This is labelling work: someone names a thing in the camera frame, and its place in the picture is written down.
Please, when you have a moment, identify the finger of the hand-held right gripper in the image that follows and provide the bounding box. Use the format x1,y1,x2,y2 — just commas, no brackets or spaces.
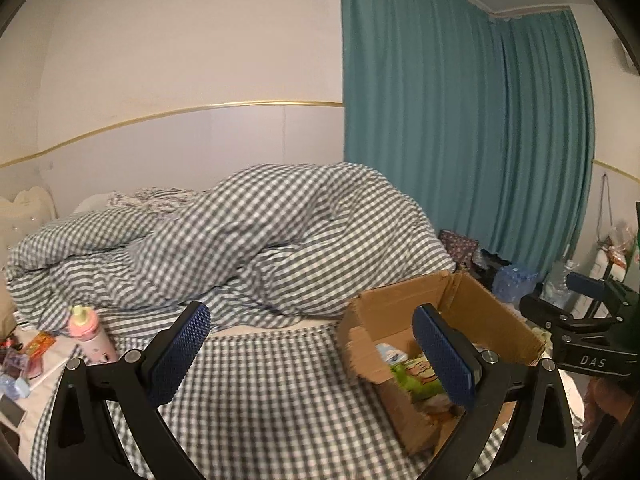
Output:
567,271,626,311
519,294,601,341

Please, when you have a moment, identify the cardboard box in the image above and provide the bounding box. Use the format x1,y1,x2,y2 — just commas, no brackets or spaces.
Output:
337,270,547,456

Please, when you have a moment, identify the grey checkered duvet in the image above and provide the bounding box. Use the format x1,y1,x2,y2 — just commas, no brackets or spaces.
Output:
5,162,457,333

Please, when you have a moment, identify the large clear water bottle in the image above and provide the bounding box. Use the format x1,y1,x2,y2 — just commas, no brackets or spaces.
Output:
542,260,576,311

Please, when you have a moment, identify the hanging cord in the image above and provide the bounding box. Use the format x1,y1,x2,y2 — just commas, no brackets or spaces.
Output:
600,172,617,241

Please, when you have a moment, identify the pink plush cup toy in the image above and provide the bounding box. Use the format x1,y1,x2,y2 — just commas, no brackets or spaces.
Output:
67,305,119,364

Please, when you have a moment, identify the patterned pillow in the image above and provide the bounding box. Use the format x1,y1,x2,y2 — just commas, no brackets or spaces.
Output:
107,187,197,212

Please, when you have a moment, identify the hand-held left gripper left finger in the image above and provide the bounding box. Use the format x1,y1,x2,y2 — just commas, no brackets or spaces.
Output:
45,301,213,480

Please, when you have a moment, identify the pack of water bottles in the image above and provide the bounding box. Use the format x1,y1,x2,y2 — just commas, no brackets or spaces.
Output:
492,265,540,304

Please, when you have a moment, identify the green snack packet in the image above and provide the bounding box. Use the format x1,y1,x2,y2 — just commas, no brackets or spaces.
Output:
390,355,446,402

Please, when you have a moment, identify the cream padded headboard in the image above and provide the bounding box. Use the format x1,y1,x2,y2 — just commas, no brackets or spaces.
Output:
0,185,56,243

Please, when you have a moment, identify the grey checkered bed sheet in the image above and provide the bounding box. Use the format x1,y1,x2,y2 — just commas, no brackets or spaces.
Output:
30,310,506,480

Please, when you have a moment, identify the purple small box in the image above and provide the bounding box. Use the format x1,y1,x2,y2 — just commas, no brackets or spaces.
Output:
2,350,32,379

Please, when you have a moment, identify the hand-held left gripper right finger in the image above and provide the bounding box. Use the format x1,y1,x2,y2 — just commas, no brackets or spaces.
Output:
411,304,578,480

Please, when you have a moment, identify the light blue small box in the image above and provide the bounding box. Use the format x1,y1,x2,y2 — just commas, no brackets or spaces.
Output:
0,377,32,401

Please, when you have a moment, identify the teal curtain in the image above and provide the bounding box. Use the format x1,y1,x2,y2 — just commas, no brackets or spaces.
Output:
340,0,597,286

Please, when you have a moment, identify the orange snack packet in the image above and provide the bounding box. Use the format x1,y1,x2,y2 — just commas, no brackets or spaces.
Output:
22,332,57,361

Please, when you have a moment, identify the floral patterned bag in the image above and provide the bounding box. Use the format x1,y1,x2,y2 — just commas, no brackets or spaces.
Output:
439,230,479,272

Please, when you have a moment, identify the smartphone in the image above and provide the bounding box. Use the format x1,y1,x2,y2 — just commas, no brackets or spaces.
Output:
0,395,27,429

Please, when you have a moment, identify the clear plastic bag with goods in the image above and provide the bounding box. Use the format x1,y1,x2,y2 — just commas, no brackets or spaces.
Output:
602,220,640,271

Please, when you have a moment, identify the light blue tissue packet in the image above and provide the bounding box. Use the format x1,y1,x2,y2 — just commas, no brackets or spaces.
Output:
375,342,408,366

